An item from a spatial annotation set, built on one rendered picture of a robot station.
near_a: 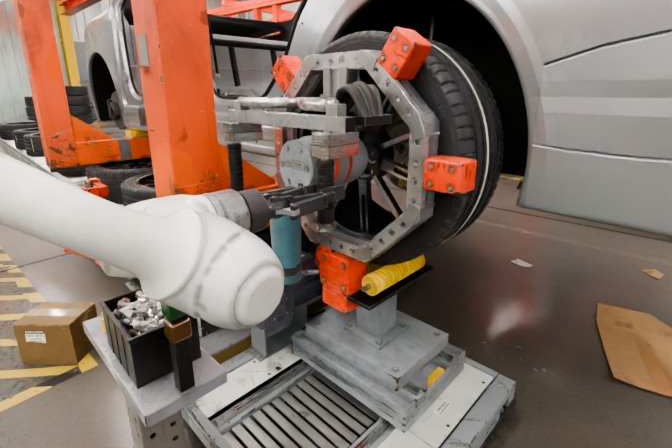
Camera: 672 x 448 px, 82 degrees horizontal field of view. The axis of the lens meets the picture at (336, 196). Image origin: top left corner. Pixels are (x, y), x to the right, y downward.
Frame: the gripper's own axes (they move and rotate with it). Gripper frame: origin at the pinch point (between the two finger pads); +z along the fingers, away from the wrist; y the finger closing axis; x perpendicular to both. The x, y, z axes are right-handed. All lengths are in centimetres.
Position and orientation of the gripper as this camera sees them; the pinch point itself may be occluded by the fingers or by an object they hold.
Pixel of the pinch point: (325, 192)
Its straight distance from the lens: 78.6
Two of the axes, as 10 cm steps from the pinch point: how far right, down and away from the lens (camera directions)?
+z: 7.0, -1.9, 6.9
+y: 7.2, 1.9, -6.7
